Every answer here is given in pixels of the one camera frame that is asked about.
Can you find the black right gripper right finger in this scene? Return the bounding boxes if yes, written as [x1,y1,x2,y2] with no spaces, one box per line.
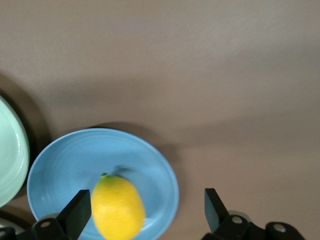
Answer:
[201,187,305,240]

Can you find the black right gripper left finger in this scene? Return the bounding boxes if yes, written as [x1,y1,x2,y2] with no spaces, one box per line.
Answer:
[0,189,91,240]

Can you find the yellow lemon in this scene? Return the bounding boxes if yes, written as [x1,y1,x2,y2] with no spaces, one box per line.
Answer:
[90,173,146,240]

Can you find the blue plate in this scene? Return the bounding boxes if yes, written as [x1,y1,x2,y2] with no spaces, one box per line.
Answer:
[26,128,180,240]

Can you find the beige plate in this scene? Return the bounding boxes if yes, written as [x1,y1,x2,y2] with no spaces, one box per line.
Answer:
[0,216,25,231]

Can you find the mint green plate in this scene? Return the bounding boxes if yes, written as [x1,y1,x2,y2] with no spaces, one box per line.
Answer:
[0,94,31,209]

